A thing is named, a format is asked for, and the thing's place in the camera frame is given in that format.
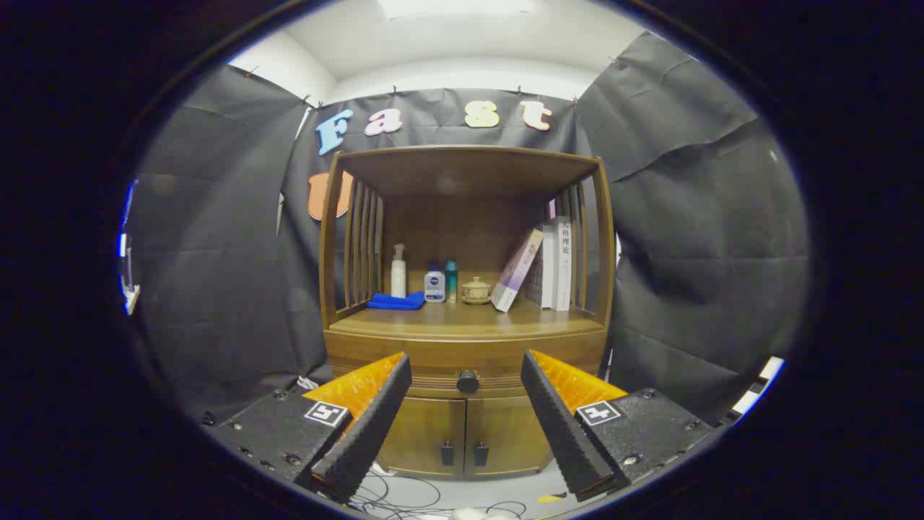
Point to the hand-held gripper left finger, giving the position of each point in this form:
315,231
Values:
368,433

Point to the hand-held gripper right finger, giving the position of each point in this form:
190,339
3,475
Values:
563,433

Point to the wooden drawer with black knob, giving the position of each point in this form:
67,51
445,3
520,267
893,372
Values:
462,354

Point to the wooden cabinet door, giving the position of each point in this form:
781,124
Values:
505,433
426,433

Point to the wooden countertop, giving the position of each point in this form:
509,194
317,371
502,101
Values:
462,321

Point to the wooden cabinet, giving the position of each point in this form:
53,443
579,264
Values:
462,173

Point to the yellow floor tape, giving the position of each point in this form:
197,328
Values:
550,498

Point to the blue folded cloth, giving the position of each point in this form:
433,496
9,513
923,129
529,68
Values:
397,301

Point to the dark patterned book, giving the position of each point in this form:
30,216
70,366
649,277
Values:
535,285

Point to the white pump bottle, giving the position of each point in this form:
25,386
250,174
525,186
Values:
398,278

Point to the white book with printed spine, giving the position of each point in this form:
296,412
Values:
563,274

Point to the white bottle with blue cap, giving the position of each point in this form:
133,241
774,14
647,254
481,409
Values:
434,285

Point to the purple book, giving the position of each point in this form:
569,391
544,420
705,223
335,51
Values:
514,274

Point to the beige lidded tea cup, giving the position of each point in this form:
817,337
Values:
476,291

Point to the plain white book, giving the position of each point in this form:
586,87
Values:
548,267

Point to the teal bottle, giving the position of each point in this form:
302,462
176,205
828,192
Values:
451,278

